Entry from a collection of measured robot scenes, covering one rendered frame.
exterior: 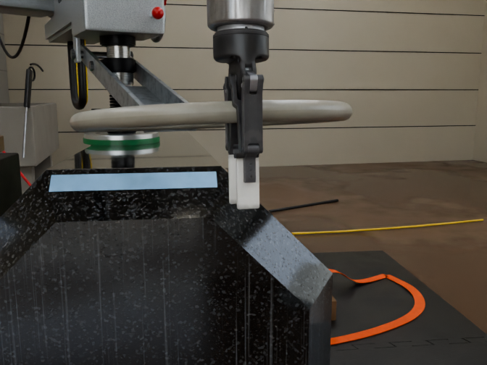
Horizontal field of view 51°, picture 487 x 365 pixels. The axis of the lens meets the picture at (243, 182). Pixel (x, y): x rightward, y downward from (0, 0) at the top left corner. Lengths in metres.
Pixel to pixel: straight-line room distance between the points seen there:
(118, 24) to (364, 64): 5.80
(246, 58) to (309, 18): 6.14
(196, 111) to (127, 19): 0.80
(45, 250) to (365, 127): 6.33
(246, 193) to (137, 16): 0.88
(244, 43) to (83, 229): 0.47
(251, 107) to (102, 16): 0.85
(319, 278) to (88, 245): 0.47
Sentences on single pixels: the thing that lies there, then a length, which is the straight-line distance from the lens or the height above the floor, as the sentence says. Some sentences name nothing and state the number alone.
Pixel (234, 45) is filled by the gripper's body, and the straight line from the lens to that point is 0.67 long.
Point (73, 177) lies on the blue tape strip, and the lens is 1.01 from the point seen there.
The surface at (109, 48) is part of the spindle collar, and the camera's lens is 1.51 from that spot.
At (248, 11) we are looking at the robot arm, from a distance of 0.67.
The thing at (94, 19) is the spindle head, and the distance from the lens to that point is 1.43.
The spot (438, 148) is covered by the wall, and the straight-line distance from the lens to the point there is 7.67.
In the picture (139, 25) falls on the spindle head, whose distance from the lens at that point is 1.45.
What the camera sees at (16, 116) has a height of 0.78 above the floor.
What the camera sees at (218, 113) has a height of 0.95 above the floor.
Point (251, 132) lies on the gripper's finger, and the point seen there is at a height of 0.92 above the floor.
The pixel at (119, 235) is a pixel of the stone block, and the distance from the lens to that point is 0.95.
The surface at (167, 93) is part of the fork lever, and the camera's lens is 1.29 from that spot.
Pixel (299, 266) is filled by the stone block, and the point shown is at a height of 0.62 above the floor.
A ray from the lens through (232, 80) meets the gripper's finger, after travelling 0.67.
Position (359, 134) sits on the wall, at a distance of 7.05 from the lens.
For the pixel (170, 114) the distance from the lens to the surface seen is 0.68.
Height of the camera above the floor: 0.97
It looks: 10 degrees down
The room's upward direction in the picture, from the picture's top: straight up
